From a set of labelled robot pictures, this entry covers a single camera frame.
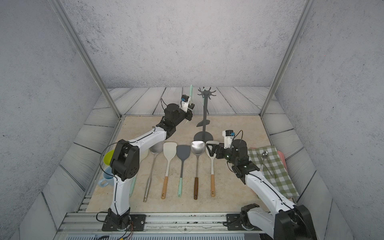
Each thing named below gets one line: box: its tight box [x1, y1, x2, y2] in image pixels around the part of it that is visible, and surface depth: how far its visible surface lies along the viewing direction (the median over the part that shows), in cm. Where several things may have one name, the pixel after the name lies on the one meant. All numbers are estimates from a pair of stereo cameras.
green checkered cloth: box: [248, 145, 300, 197], surface depth 95 cm
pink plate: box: [277, 150, 288, 172], surface depth 97 cm
